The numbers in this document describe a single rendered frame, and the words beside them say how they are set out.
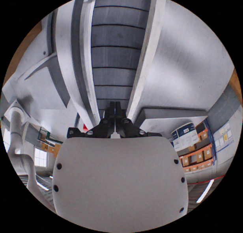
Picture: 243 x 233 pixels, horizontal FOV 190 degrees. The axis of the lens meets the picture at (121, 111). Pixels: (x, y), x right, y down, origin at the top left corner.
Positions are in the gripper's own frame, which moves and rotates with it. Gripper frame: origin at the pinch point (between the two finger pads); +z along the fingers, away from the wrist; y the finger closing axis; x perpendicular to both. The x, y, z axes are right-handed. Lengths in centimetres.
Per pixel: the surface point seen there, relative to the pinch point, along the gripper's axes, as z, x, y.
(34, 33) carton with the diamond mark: 1.0, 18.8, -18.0
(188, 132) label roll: 7.5, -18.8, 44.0
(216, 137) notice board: -12, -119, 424
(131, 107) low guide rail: 3.4, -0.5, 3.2
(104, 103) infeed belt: 7.7, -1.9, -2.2
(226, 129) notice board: -35, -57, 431
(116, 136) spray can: 1.0, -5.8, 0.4
